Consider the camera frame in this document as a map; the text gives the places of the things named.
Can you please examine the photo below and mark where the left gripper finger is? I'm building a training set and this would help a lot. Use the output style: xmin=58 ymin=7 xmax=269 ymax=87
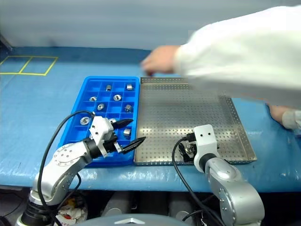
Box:
xmin=119 ymin=136 xmax=147 ymax=155
xmin=112 ymin=119 xmax=134 ymax=129

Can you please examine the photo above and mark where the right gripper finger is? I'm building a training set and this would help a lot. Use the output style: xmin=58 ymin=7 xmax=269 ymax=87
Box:
xmin=178 ymin=142 xmax=188 ymax=158
xmin=183 ymin=152 xmax=196 ymax=163

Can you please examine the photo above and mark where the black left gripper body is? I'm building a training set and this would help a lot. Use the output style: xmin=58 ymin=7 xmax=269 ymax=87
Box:
xmin=103 ymin=132 xmax=120 ymax=153

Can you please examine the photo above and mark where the blue compartment tray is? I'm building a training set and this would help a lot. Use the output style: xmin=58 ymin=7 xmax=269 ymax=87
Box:
xmin=57 ymin=75 xmax=141 ymax=168

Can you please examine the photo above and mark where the person's bare right hand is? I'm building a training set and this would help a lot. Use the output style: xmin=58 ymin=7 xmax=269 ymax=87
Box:
xmin=141 ymin=45 xmax=181 ymax=76

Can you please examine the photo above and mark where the person's bare left hand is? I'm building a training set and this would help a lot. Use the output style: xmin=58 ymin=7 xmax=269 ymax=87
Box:
xmin=269 ymin=105 xmax=289 ymax=125

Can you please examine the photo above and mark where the perforated metal tray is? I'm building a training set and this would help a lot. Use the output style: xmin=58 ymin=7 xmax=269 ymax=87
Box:
xmin=133 ymin=77 xmax=258 ymax=166

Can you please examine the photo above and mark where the grey rounded robot leg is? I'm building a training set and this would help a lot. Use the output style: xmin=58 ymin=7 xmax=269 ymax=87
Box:
xmin=103 ymin=192 xmax=129 ymax=216
xmin=169 ymin=193 xmax=196 ymax=221

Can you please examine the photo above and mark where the grey rounded robot torso cover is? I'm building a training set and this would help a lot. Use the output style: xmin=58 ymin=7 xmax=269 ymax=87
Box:
xmin=81 ymin=213 xmax=186 ymax=226

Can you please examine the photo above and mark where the white crumpled bag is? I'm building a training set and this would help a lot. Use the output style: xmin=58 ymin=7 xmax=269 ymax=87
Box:
xmin=57 ymin=200 xmax=87 ymax=222

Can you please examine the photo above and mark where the blue plastic table cover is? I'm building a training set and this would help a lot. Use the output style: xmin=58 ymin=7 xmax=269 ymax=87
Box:
xmin=0 ymin=46 xmax=301 ymax=193

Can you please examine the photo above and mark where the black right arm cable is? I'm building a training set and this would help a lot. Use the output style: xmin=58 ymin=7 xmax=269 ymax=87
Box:
xmin=171 ymin=136 xmax=226 ymax=226

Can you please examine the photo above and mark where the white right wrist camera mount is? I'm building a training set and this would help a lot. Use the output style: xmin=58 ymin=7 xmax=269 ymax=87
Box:
xmin=192 ymin=124 xmax=218 ymax=163

